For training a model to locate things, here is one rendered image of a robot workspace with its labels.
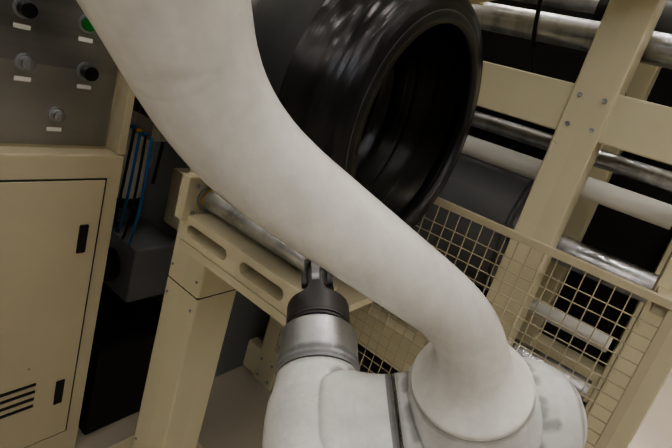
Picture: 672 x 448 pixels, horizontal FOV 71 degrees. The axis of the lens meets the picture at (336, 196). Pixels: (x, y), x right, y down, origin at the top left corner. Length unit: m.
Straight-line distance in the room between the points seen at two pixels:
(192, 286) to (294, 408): 0.79
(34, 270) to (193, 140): 1.04
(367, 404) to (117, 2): 0.37
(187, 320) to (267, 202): 1.02
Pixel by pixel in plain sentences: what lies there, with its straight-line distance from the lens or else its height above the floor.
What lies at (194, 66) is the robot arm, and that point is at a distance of 0.23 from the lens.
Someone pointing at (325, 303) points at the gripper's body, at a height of 0.99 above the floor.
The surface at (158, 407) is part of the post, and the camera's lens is 1.47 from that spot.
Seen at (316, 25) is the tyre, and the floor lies 1.29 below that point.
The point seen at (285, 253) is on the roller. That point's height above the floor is 0.90.
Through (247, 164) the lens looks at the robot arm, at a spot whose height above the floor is 1.19.
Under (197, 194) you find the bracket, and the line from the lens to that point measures 1.03.
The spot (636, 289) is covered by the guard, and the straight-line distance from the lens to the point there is 1.14.
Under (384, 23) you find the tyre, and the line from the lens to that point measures 0.72.
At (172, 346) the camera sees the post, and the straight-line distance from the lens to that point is 1.35.
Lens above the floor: 1.25
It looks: 15 degrees down
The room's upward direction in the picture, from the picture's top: 17 degrees clockwise
